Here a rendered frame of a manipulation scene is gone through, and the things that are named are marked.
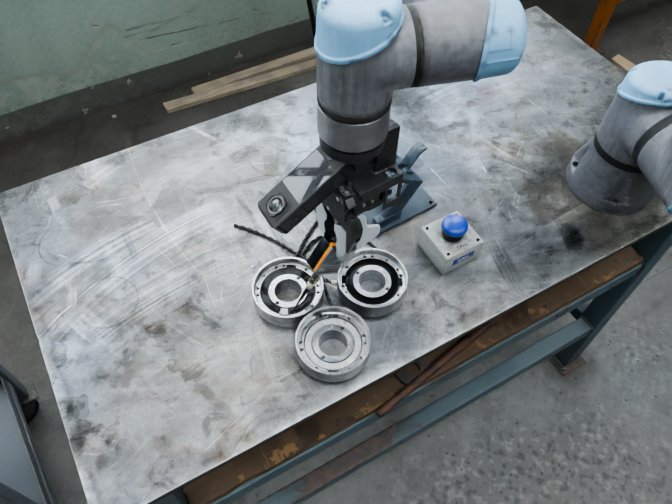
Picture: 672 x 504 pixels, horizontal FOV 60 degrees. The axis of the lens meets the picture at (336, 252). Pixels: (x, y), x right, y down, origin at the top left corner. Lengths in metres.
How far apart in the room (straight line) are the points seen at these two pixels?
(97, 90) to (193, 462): 1.87
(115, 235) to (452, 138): 0.62
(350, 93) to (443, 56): 0.09
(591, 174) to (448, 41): 0.57
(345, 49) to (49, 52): 1.90
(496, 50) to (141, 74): 2.02
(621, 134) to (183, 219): 0.70
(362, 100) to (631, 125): 0.53
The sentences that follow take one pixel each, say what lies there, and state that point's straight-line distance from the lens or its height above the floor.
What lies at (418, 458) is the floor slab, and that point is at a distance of 1.64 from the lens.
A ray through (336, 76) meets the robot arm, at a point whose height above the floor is 1.23.
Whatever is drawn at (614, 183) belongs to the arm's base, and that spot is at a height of 0.86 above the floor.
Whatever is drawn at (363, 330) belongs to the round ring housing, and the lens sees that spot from 0.83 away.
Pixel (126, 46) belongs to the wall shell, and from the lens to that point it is 2.41.
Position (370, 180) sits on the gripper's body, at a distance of 0.67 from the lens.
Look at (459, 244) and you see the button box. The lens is 0.91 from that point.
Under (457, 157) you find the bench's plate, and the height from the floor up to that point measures 0.80.
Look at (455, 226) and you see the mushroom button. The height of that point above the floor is 0.87.
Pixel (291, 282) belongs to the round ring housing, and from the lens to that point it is 0.88.
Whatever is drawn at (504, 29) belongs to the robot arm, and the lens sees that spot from 0.58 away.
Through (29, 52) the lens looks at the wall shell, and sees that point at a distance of 2.35.
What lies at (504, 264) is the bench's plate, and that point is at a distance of 0.97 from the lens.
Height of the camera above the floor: 1.56
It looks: 55 degrees down
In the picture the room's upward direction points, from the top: 2 degrees clockwise
